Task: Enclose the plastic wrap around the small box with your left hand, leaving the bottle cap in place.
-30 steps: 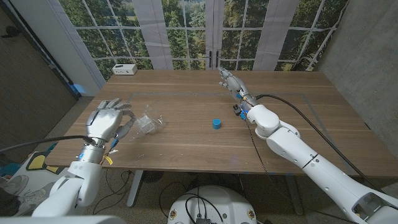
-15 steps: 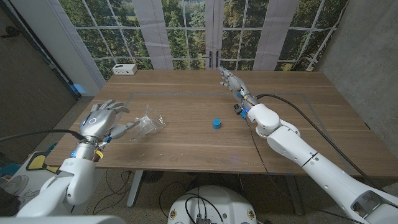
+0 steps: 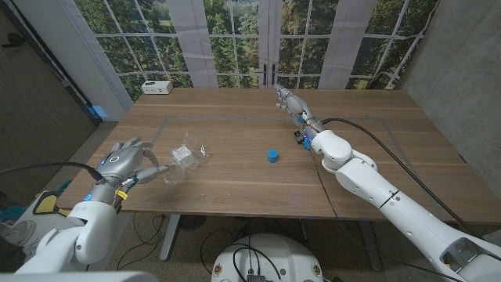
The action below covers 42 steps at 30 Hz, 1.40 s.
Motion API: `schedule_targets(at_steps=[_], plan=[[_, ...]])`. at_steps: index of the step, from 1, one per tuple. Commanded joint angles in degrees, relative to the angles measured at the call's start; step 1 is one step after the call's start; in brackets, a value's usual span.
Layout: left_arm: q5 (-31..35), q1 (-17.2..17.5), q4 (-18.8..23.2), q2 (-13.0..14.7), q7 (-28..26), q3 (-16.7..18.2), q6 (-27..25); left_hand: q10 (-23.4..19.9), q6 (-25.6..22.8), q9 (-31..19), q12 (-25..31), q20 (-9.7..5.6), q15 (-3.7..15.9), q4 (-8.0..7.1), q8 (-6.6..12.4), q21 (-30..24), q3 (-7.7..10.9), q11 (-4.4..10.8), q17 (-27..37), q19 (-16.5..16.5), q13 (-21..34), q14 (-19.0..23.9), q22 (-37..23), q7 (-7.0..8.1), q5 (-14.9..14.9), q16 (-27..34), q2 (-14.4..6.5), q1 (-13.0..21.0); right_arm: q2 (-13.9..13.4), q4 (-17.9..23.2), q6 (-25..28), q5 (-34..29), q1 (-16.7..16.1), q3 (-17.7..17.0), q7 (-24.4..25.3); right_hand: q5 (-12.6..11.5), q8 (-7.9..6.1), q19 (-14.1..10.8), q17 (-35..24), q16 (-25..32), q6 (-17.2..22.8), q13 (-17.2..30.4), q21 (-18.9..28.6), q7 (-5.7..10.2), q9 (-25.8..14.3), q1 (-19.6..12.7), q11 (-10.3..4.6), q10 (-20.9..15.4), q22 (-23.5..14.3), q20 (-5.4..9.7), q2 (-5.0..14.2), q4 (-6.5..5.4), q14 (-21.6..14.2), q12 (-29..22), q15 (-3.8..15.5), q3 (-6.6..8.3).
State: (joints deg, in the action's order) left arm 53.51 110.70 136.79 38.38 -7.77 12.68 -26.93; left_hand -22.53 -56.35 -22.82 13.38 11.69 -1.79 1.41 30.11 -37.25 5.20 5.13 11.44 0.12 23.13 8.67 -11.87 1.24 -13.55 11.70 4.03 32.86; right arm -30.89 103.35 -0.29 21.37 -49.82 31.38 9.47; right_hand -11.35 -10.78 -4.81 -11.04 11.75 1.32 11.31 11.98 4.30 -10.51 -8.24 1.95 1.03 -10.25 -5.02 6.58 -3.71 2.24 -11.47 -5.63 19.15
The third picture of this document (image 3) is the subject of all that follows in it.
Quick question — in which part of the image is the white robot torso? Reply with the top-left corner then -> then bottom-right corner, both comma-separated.
210,233 -> 325,282

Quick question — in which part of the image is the door lever handle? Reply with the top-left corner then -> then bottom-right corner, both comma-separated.
1,32 -> 27,49

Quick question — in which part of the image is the black ribbed round base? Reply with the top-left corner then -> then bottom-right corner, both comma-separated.
179,214 -> 207,230

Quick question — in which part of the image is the black torso cable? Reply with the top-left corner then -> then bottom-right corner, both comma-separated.
229,243 -> 283,281

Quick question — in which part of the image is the white box on table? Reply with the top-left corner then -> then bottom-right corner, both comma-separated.
141,80 -> 174,96

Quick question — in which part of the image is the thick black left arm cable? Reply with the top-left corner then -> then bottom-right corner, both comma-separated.
0,161 -> 105,182

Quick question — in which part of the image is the printed forest window backdrop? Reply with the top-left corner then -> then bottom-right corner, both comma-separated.
74,0 -> 439,102

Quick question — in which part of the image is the dark wood-grain door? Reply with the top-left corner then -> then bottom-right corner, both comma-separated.
0,7 -> 99,204

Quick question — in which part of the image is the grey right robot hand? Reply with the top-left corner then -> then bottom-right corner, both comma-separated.
275,84 -> 326,140

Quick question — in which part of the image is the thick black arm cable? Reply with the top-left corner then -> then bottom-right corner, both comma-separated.
0,161 -> 105,182
321,117 -> 481,238

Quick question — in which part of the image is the clear plastic wrap sheet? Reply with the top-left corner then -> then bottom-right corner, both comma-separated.
163,132 -> 211,185

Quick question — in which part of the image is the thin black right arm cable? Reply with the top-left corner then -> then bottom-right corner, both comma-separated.
308,148 -> 467,282

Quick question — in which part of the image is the white table leg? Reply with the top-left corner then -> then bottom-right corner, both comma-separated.
159,214 -> 181,262
358,219 -> 384,272

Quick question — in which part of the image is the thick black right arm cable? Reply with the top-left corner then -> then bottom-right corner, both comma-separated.
321,117 -> 481,238

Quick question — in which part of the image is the dark trouser leg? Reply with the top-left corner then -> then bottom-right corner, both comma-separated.
0,238 -> 27,271

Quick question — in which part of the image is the black floor cable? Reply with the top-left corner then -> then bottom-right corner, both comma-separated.
199,228 -> 254,274
116,214 -> 170,271

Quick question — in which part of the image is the teal floor object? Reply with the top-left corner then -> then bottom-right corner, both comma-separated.
0,205 -> 28,223

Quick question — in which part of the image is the white printed floor mat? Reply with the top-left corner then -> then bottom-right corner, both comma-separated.
0,190 -> 103,255

